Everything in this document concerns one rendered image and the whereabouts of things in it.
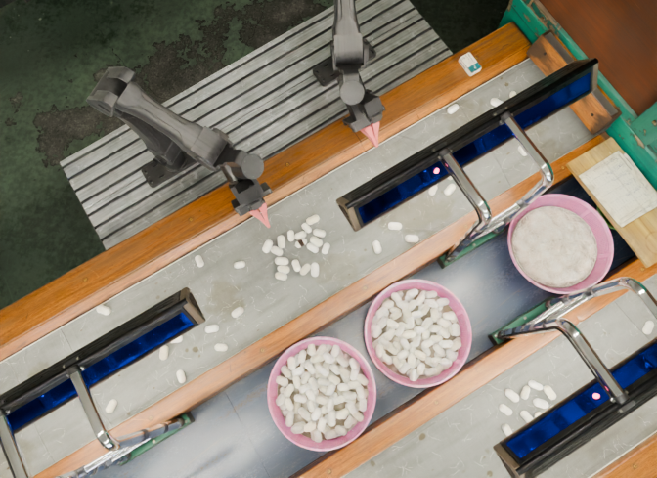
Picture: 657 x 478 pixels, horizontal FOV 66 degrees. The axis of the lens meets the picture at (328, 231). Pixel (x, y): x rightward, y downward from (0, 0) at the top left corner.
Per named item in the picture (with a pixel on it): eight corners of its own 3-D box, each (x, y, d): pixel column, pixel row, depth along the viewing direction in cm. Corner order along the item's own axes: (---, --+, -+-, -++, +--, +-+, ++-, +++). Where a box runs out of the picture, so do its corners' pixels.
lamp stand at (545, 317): (487, 335, 135) (552, 322, 92) (547, 296, 137) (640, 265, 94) (530, 400, 130) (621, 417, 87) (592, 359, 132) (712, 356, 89)
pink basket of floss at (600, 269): (489, 282, 138) (499, 277, 129) (508, 194, 145) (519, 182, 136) (588, 310, 136) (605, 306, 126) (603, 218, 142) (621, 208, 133)
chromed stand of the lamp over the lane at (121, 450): (96, 396, 134) (-22, 411, 91) (163, 357, 136) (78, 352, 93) (126, 463, 130) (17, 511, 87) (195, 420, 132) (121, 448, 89)
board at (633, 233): (564, 165, 137) (566, 163, 136) (609, 138, 138) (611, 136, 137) (645, 268, 129) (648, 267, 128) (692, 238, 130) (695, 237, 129)
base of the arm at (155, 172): (203, 143, 144) (192, 124, 146) (141, 179, 142) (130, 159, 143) (210, 154, 152) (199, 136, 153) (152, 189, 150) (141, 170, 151)
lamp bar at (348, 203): (334, 202, 108) (333, 191, 101) (572, 64, 114) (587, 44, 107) (354, 233, 106) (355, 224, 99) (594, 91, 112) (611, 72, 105)
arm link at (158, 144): (188, 148, 142) (119, 75, 112) (175, 167, 141) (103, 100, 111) (171, 141, 144) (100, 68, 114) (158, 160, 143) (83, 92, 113)
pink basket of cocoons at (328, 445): (254, 371, 135) (247, 372, 125) (340, 320, 137) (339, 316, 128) (305, 465, 128) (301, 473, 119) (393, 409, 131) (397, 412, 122)
